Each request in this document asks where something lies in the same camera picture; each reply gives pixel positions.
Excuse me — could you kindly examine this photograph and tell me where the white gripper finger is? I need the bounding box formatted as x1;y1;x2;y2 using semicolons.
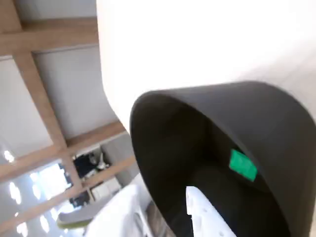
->
85;184;149;237
186;186;233;237

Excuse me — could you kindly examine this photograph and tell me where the green wooden cube block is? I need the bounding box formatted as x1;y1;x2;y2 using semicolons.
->
229;149;258;182

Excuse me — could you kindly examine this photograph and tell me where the black round pot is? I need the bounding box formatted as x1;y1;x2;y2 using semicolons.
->
129;80;316;237

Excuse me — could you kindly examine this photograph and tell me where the grey chair with green trim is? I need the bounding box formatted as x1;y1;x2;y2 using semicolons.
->
56;204;100;231

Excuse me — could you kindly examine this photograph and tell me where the dark office equipment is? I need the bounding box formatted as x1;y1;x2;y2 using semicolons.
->
73;150;107;179

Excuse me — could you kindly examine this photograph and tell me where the wooden partition frame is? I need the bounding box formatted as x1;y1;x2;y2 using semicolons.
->
0;0;139;234

